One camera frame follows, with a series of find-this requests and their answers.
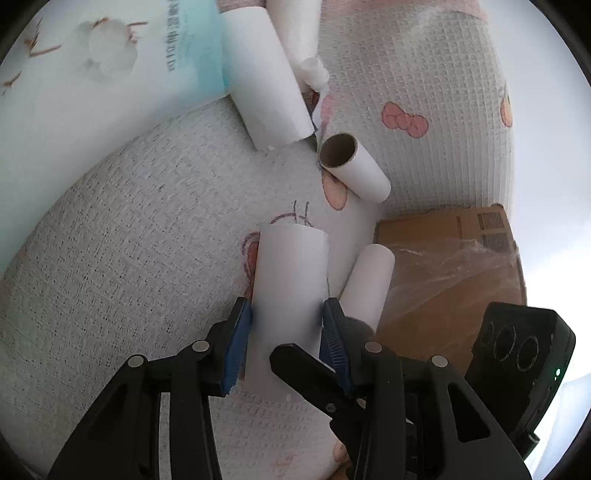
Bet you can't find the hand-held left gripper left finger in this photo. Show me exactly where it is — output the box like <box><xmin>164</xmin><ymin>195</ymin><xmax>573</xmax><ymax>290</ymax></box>
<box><xmin>46</xmin><ymin>296</ymin><xmax>254</xmax><ymax>480</ymax></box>

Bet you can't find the white printed quilt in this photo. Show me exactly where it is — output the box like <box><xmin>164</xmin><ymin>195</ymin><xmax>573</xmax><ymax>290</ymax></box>
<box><xmin>0</xmin><ymin>0</ymin><xmax>515</xmax><ymax>480</ymax></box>

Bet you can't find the small pouch with white cap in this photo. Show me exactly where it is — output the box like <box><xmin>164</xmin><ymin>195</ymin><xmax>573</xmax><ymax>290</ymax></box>
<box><xmin>295</xmin><ymin>56</ymin><xmax>331</xmax><ymax>139</ymax></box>

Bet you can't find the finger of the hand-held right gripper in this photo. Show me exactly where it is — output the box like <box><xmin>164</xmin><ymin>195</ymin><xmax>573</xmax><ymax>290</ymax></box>
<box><xmin>270</xmin><ymin>344</ymin><xmax>370</xmax><ymax>480</ymax></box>

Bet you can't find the white and blue tissue pack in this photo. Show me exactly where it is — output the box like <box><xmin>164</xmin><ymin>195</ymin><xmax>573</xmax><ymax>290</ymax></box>
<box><xmin>0</xmin><ymin>0</ymin><xmax>232</xmax><ymax>273</ymax></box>

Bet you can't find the white paper tube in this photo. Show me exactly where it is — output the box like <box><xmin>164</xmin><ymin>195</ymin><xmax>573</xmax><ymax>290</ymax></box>
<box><xmin>338</xmin><ymin>244</ymin><xmax>396</xmax><ymax>337</ymax></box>
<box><xmin>222</xmin><ymin>7</ymin><xmax>317</xmax><ymax>151</ymax></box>
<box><xmin>242</xmin><ymin>224</ymin><xmax>329</xmax><ymax>402</ymax></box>
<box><xmin>318</xmin><ymin>133</ymin><xmax>392</xmax><ymax>203</ymax></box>
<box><xmin>265</xmin><ymin>0</ymin><xmax>322</xmax><ymax>68</ymax></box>

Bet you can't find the brown cardboard box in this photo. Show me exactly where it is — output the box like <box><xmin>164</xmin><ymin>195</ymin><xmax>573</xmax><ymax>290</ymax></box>
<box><xmin>373</xmin><ymin>203</ymin><xmax>527</xmax><ymax>365</ymax></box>

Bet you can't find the pink printed blanket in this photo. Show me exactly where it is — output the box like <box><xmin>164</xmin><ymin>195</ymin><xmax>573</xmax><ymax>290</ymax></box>
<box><xmin>217</xmin><ymin>0</ymin><xmax>490</xmax><ymax>21</ymax></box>

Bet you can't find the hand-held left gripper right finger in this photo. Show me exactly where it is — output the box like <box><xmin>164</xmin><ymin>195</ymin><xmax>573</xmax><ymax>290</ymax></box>
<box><xmin>321</xmin><ymin>298</ymin><xmax>532</xmax><ymax>480</ymax></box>

